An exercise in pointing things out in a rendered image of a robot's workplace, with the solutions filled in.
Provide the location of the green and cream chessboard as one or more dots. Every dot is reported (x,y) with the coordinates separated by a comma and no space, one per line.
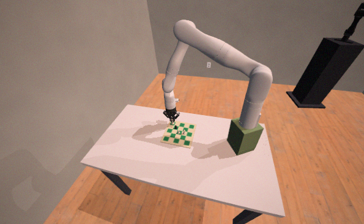
(171,135)

